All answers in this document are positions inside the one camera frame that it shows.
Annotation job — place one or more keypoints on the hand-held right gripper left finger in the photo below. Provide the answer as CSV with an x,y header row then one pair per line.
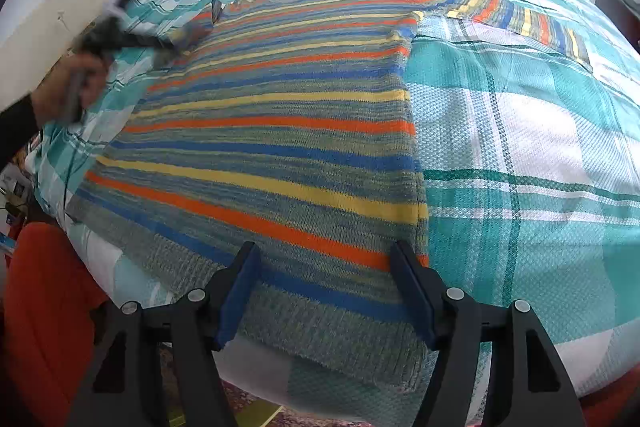
x,y
237,297

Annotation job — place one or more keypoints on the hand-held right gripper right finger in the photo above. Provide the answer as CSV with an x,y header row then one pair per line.
x,y
417,302

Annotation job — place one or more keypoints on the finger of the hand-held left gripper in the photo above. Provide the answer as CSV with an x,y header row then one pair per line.
x,y
190,36
216,12

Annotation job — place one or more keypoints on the striped knit sweater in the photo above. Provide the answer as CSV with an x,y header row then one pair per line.
x,y
275,132

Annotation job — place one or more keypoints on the person's left forearm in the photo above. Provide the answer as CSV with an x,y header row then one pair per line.
x,y
17,132

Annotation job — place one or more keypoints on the person's left hand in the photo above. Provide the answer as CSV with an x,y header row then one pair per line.
x,y
70,84

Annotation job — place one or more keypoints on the teal plaid bedspread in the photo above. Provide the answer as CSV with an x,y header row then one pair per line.
x,y
500,132

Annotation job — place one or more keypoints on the orange cloth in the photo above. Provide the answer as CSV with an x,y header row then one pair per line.
x,y
45,307

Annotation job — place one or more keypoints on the cluttered bedside table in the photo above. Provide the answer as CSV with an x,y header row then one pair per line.
x,y
17,202

